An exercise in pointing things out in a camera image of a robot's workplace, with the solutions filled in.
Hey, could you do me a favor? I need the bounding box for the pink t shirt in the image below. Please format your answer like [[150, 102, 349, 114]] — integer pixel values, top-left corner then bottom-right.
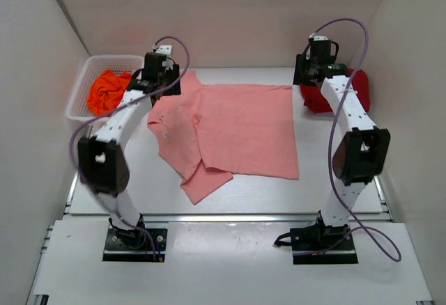
[[147, 72, 299, 205]]

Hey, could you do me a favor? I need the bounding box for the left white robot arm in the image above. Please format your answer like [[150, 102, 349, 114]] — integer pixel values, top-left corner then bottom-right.
[[77, 45, 180, 249]]

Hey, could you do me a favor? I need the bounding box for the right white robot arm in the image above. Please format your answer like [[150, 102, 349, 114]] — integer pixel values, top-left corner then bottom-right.
[[274, 36, 390, 256]]

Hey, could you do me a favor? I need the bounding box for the red folded t shirt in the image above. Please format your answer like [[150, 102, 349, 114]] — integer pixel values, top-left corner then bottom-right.
[[300, 70, 371, 114]]

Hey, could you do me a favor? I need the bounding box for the orange t shirt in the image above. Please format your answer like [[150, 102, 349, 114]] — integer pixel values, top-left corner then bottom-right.
[[86, 70, 132, 116]]

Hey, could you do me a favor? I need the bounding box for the white plastic basket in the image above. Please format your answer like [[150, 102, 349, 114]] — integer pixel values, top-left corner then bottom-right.
[[66, 54, 144, 123]]

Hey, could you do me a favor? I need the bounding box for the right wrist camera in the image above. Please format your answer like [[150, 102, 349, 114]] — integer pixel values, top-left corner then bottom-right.
[[308, 34, 328, 42]]

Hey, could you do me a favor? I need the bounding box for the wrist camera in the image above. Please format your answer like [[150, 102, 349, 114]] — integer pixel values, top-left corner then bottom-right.
[[308, 34, 328, 42], [153, 45, 173, 56]]

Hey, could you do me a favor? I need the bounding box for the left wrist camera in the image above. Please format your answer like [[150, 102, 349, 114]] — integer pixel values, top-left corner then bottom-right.
[[153, 45, 173, 56]]

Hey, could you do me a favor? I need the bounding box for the aluminium rail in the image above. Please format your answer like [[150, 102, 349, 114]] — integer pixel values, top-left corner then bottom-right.
[[63, 212, 391, 223]]

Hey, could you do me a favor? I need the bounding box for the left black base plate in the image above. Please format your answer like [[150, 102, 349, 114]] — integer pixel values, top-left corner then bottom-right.
[[102, 228, 168, 263]]

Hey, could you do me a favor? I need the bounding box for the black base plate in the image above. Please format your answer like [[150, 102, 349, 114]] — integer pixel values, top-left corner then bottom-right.
[[290, 227, 358, 265], [102, 228, 168, 263]]

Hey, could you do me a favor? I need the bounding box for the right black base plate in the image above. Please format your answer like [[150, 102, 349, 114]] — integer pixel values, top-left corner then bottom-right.
[[290, 227, 358, 265]]

